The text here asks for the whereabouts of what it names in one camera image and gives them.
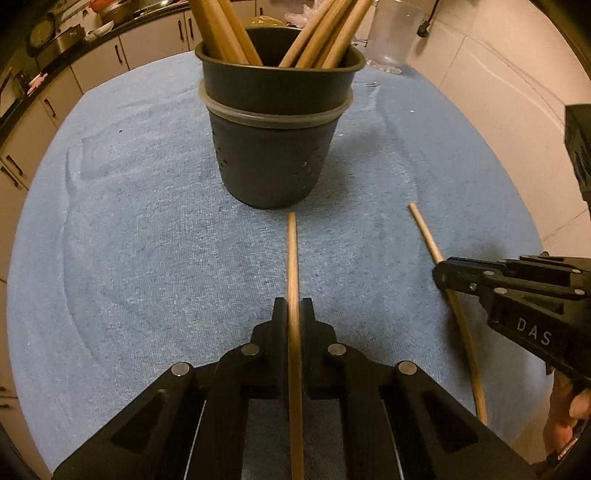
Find metal pot with lid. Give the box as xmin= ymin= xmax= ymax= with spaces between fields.
xmin=98 ymin=0 xmax=140 ymax=25

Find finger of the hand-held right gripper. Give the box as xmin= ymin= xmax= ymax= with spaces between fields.
xmin=433 ymin=258 xmax=588 ymax=302
xmin=499 ymin=252 xmax=591 ymax=278

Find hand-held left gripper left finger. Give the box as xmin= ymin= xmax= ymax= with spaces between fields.
xmin=53 ymin=296 xmax=290 ymax=480

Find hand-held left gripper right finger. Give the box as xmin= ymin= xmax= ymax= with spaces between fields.
xmin=301 ymin=296 xmax=539 ymax=480

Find black plastic utensil cup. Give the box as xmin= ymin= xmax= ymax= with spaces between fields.
xmin=195 ymin=25 xmax=366 ymax=209

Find clear plastic cup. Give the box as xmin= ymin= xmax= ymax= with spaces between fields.
xmin=367 ymin=0 xmax=423 ymax=75

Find beige kitchen base cabinets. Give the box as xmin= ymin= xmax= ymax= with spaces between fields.
xmin=0 ymin=8 xmax=206 ymax=416

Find bunch of wooden chopsticks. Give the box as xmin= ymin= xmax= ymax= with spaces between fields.
xmin=189 ymin=0 xmax=375 ymax=69

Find blue terry towel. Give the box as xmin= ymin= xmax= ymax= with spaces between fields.
xmin=7 ymin=48 xmax=552 ymax=480

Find person's right hand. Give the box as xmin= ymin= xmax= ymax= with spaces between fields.
xmin=542 ymin=369 xmax=591 ymax=467

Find black round clock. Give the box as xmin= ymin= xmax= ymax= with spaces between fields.
xmin=25 ymin=14 xmax=59 ymax=57

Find single wooden chopstick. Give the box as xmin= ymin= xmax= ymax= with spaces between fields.
xmin=408 ymin=202 xmax=488 ymax=425
xmin=286 ymin=211 xmax=305 ymax=480

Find dark kitchen countertop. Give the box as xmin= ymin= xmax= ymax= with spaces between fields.
xmin=0 ymin=4 xmax=190 ymax=139

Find black power cable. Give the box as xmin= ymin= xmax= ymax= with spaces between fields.
xmin=417 ymin=0 xmax=440 ymax=38

